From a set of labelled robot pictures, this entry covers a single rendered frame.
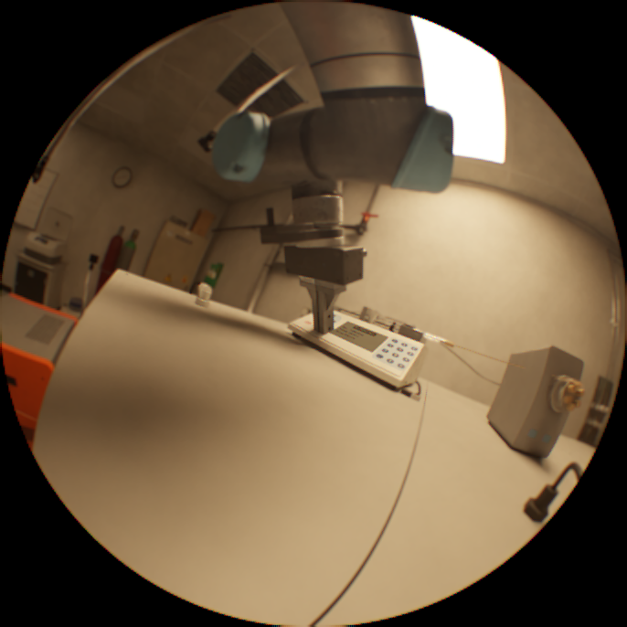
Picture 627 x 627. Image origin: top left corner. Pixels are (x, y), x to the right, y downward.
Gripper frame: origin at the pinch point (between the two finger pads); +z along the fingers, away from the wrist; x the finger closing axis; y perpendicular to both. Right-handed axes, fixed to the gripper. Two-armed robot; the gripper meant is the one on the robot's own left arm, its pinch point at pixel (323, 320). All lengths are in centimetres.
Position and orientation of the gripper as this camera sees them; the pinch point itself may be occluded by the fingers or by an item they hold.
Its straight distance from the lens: 35.0
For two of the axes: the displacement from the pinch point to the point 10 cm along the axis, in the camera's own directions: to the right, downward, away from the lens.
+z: 0.6, 9.0, 4.4
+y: 7.2, -3.4, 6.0
